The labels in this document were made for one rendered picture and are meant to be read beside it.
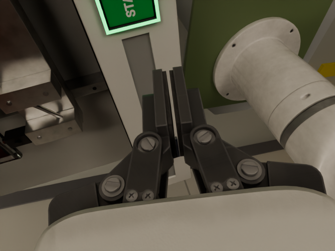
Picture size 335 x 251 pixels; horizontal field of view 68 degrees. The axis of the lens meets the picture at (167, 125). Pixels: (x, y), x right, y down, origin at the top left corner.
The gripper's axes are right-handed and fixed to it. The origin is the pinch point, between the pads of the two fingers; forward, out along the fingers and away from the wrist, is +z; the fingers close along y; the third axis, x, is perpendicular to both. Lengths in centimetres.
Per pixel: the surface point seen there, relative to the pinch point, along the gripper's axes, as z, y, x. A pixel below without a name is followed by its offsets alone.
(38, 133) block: 16.6, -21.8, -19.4
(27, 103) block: 16.9, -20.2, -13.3
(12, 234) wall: 51, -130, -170
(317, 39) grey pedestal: 37, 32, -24
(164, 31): 15.8, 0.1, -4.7
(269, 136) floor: 131, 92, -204
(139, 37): 15.6, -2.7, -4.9
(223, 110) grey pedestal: 32, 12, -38
